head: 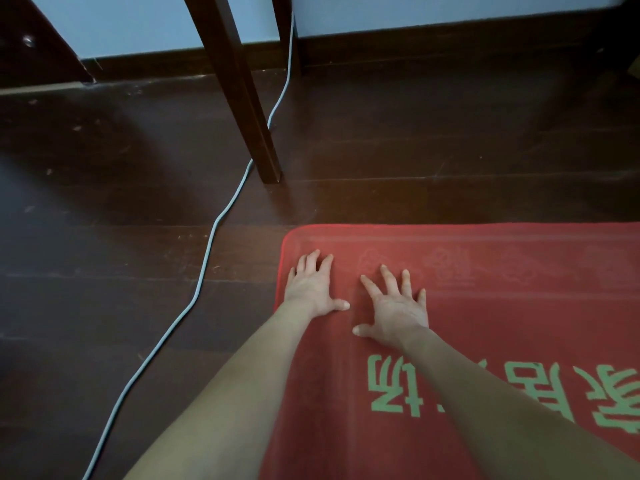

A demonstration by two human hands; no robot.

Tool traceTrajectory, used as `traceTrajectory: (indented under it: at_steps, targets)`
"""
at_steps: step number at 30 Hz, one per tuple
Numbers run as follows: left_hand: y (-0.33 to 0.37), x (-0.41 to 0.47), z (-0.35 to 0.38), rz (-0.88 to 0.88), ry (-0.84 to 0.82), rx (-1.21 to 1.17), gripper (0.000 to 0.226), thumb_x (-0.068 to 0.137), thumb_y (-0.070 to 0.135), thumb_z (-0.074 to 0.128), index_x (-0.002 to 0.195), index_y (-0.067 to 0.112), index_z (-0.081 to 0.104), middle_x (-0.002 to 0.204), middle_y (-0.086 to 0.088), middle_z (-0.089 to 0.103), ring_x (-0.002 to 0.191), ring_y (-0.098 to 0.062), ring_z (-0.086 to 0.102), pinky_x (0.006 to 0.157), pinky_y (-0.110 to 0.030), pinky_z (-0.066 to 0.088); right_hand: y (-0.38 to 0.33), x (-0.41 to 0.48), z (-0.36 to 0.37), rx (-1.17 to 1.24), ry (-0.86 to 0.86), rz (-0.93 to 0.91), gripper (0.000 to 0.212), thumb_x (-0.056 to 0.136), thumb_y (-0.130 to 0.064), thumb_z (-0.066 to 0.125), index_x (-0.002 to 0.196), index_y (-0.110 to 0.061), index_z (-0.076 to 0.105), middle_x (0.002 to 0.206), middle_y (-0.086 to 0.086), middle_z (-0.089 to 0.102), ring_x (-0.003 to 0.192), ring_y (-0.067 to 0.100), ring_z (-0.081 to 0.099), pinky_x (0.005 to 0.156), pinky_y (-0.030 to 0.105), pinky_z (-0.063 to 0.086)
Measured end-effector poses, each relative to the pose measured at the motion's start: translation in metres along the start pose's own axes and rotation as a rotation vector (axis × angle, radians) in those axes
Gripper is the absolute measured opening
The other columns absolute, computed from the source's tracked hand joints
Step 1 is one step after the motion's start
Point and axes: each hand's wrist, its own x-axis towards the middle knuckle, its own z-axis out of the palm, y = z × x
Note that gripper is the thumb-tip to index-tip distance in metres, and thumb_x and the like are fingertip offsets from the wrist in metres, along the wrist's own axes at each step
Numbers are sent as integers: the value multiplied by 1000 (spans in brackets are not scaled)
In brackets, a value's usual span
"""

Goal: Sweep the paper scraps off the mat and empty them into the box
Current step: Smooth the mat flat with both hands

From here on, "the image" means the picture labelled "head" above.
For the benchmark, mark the person's left hand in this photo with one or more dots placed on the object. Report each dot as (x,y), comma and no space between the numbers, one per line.
(312,289)

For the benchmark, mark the person's right hand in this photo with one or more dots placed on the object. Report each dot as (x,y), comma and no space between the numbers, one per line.
(397,317)

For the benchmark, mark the red doormat gold lettering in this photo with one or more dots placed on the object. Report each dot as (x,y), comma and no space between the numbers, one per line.
(500,304)

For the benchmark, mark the person's left forearm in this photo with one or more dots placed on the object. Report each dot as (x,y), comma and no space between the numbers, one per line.
(225,399)

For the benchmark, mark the person's right forearm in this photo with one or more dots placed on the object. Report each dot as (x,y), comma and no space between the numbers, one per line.
(510,414)

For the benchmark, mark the dark wooden furniture panel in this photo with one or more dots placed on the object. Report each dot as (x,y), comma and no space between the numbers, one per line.
(35,49)

